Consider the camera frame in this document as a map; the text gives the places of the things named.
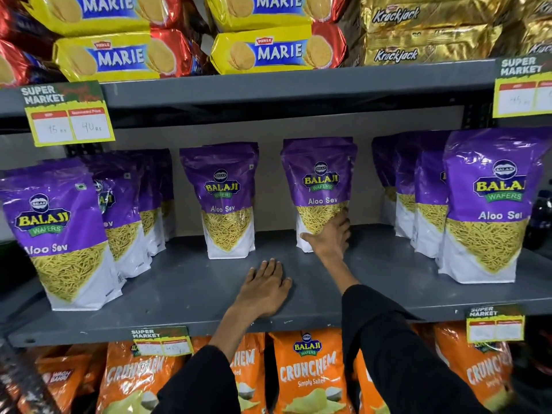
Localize person's right hand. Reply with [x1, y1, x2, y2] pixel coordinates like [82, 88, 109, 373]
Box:
[300, 208, 352, 260]

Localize yellow price tag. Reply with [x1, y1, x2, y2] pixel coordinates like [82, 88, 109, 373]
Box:
[19, 81, 116, 147]
[493, 53, 552, 119]
[131, 327, 194, 357]
[466, 305, 525, 344]

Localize row of orange chip bags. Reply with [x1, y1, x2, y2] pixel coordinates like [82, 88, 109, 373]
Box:
[97, 322, 516, 414]

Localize purple noodle snack pouch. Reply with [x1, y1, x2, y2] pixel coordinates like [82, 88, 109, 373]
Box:
[281, 140, 358, 253]

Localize gold cracker packet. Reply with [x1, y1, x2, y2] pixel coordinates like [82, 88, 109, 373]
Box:
[361, 0, 515, 33]
[364, 25, 503, 67]
[513, 0, 552, 23]
[492, 17, 552, 57]

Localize person's right forearm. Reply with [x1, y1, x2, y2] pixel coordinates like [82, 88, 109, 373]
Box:
[321, 253, 490, 414]

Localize person's left forearm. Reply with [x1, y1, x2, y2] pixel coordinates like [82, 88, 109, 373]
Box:
[151, 304, 259, 414]

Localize person's left hand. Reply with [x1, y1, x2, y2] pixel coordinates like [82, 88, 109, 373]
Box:
[235, 258, 293, 319]

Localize stack of yellow biscuit packets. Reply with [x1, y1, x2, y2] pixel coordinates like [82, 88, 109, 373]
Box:
[0, 0, 350, 89]

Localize small orange foil packet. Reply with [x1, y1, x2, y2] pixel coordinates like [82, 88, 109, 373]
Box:
[18, 345, 108, 414]

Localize rows of purple pouches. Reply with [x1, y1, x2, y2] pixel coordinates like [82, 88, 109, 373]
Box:
[0, 127, 552, 312]

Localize grey metal shelf board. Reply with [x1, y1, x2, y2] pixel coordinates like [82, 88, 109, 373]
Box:
[0, 224, 552, 349]
[0, 59, 497, 125]

